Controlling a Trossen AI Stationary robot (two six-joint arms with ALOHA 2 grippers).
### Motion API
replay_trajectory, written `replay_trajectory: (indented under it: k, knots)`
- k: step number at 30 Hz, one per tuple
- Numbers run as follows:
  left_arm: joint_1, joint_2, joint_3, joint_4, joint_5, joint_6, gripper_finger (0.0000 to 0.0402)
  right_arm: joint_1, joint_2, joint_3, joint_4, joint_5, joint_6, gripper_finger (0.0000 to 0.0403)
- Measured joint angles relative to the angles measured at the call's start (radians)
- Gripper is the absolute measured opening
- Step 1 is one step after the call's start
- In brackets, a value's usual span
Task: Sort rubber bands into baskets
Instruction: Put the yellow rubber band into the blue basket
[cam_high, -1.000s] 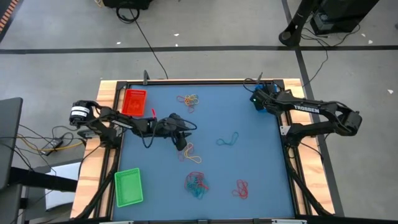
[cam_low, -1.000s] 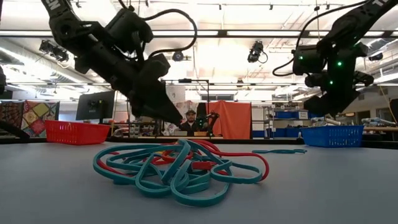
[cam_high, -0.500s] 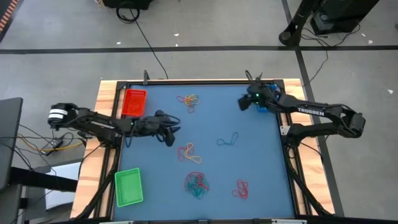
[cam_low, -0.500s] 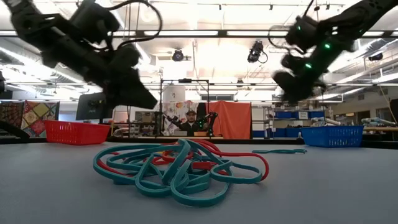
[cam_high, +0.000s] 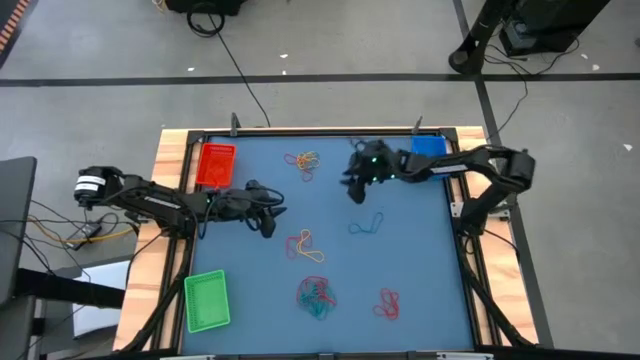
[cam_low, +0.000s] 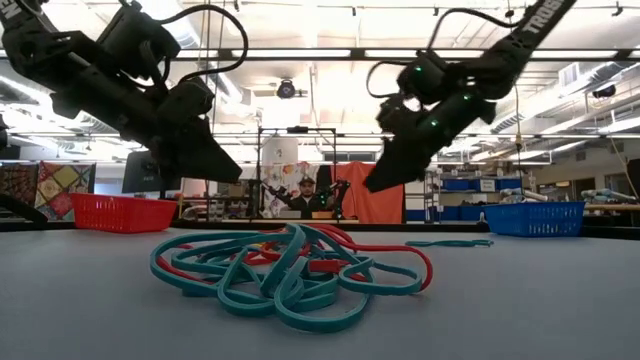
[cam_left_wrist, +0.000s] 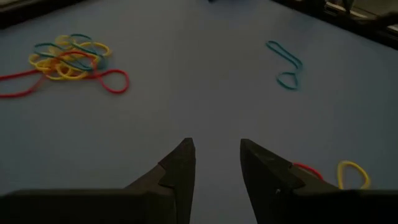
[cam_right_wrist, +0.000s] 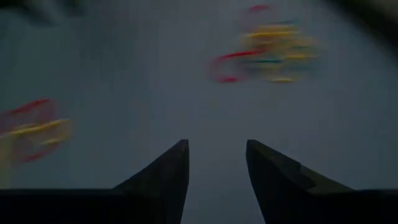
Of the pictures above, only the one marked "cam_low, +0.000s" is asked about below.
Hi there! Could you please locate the black right camera cable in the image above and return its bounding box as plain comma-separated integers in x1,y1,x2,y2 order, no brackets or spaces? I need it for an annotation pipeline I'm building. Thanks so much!
366,59,409,100

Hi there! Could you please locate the dark patterned quilt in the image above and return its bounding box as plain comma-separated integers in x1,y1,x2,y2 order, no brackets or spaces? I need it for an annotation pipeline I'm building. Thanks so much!
0,163,39,219

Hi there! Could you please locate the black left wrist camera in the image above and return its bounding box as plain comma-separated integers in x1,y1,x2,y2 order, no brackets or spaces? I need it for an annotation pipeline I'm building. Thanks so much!
157,77,216,132

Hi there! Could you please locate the black distant frame stand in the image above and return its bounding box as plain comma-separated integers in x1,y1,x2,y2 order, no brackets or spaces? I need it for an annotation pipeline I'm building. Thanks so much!
256,126,338,221

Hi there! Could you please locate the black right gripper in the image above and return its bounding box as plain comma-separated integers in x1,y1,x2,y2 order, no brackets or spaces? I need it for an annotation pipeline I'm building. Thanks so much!
363,94,497,194

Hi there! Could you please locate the blue-grey table mat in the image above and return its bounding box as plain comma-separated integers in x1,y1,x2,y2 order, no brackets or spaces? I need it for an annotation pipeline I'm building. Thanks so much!
0,227,640,360

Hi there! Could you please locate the white floral hanging cloth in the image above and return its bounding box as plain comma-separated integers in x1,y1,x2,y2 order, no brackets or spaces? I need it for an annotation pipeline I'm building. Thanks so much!
259,162,321,219

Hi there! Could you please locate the blue plastic basket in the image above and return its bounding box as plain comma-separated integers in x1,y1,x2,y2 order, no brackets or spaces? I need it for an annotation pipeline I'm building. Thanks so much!
482,201,586,238

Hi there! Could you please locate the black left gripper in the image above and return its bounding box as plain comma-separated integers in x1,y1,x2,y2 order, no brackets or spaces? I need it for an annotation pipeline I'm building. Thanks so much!
49,64,244,184

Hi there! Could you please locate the pale rolled fabric bundle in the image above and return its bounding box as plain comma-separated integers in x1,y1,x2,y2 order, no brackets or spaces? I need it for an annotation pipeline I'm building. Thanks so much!
501,187,549,204

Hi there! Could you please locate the white round column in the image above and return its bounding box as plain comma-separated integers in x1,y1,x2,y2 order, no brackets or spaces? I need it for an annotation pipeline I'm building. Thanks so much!
262,137,300,166

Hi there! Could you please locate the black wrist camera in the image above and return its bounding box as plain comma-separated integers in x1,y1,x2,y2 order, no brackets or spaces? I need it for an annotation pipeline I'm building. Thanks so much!
157,77,216,132
375,93,419,135

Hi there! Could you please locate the red plastic basket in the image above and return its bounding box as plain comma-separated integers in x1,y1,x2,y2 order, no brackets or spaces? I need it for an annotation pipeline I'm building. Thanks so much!
69,192,179,235

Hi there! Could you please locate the orange hanging cloth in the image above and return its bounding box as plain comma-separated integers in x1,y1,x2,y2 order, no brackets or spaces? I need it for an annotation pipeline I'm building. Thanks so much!
332,161,405,225

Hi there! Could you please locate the colourful patchwork quilt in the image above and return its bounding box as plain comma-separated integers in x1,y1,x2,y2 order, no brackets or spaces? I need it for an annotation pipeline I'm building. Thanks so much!
32,161,96,222

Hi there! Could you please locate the person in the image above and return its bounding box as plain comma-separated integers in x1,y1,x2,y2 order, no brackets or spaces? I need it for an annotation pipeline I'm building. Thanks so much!
287,175,326,220

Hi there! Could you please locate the black computer monitor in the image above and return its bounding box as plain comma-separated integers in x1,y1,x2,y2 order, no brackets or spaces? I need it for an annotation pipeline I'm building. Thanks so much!
121,149,184,199

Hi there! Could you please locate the teal rolled fabric bundle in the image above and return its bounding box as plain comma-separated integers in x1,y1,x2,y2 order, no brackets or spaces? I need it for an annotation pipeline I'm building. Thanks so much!
581,188,625,204

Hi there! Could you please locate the teal rubber band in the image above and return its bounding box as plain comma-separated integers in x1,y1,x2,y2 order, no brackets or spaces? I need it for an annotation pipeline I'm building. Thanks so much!
148,229,301,296
338,257,425,297
217,247,306,319
273,257,374,335
169,244,301,301
284,223,376,271

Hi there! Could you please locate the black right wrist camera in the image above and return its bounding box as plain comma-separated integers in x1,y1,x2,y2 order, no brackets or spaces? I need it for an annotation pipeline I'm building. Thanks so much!
375,93,419,135

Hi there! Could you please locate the black camera cable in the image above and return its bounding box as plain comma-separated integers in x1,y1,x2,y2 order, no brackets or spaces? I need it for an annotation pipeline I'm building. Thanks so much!
157,3,250,86
366,59,409,100

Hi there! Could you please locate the black left camera cable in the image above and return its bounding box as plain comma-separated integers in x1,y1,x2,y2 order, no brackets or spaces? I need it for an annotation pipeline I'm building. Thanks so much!
157,3,250,86

